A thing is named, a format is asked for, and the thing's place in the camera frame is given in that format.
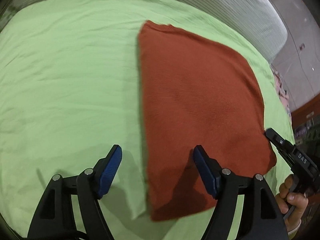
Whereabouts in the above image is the rust orange knit sweater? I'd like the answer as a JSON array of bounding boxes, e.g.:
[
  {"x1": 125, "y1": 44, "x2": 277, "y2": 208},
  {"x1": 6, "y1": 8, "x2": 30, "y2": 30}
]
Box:
[{"x1": 138, "y1": 21, "x2": 276, "y2": 221}]

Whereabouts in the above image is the person's right hand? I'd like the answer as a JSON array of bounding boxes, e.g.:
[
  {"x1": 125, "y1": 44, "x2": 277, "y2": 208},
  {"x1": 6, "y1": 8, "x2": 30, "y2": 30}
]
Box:
[{"x1": 275, "y1": 174, "x2": 309, "y2": 232}]

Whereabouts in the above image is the dark wooden cabinet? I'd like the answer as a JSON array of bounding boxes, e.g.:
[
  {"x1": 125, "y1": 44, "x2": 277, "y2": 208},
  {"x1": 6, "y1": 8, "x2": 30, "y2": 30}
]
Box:
[{"x1": 292, "y1": 94, "x2": 319, "y2": 158}]

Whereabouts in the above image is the pink floral blanket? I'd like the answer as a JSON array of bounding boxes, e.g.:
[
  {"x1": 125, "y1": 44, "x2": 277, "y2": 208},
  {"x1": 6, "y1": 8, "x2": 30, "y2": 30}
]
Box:
[{"x1": 271, "y1": 66, "x2": 292, "y2": 123}]

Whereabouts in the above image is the light green bed sheet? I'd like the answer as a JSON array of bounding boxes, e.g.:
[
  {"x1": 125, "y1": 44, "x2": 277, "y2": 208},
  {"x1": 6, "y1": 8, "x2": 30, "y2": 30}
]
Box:
[{"x1": 1, "y1": 0, "x2": 293, "y2": 239}]

